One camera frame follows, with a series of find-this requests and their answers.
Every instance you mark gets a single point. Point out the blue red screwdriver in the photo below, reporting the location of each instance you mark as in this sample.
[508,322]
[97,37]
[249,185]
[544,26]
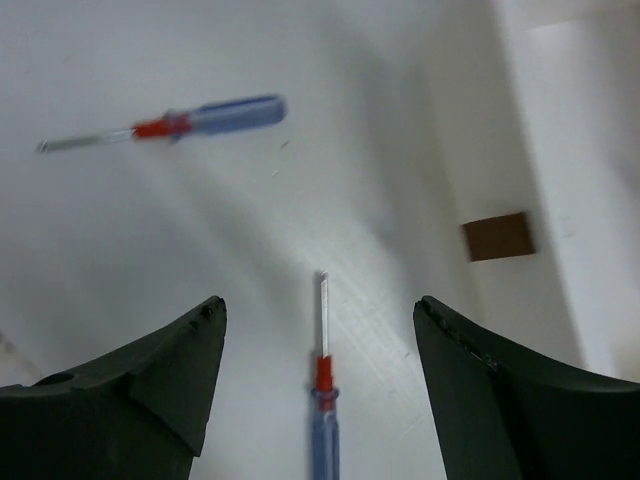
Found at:
[325,444]
[209,119]

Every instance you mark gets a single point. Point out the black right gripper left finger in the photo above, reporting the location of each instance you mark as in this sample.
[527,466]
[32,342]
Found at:
[138,412]

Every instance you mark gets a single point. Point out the white drawer container box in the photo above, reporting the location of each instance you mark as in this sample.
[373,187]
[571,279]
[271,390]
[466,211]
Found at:
[534,108]

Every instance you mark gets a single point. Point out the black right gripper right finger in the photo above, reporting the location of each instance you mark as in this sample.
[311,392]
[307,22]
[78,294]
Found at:
[504,411]

